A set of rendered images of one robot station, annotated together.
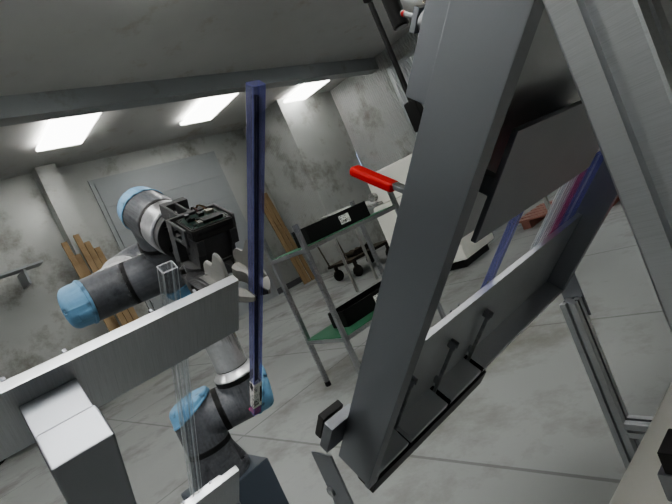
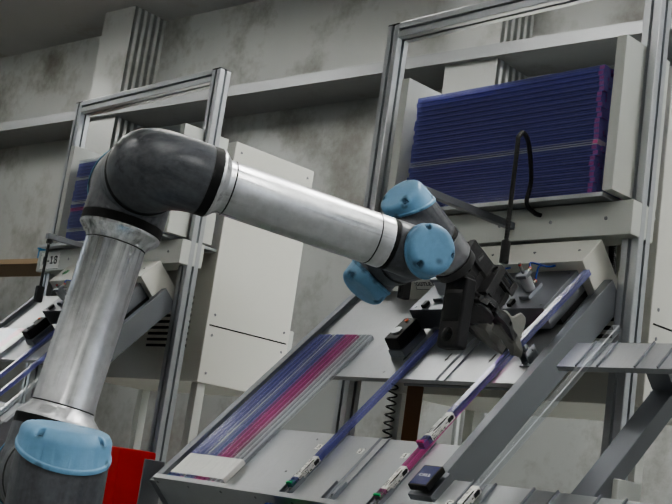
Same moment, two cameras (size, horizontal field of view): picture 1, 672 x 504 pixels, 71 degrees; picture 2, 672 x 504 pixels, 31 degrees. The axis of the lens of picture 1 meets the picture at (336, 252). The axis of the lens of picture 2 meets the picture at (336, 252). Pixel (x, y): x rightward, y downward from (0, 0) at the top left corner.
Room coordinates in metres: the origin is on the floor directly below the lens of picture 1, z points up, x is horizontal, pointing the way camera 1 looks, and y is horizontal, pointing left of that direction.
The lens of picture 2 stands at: (1.04, 2.06, 0.74)
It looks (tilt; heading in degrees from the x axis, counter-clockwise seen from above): 11 degrees up; 265
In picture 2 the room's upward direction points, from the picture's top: 8 degrees clockwise
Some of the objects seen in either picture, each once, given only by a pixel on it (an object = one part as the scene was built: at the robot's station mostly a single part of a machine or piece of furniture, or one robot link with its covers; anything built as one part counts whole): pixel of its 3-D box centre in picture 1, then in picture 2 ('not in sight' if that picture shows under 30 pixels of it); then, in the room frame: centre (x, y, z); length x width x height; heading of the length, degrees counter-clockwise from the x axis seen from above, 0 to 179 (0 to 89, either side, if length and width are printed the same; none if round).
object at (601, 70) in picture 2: not in sight; (516, 150); (0.46, -0.42, 1.52); 0.51 x 0.13 x 0.27; 128
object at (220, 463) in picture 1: (215, 459); not in sight; (1.20, 0.51, 0.60); 0.15 x 0.15 x 0.10
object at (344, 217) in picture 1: (332, 223); not in sight; (3.27, -0.06, 1.01); 0.57 x 0.17 x 0.11; 128
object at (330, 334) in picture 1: (358, 283); not in sight; (3.27, -0.06, 0.55); 0.91 x 0.46 x 1.10; 128
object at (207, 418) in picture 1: (199, 418); (57, 476); (1.21, 0.50, 0.72); 0.13 x 0.12 x 0.14; 106
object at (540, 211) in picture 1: (576, 203); not in sight; (5.32, -2.74, 0.06); 1.22 x 0.84 x 0.11; 42
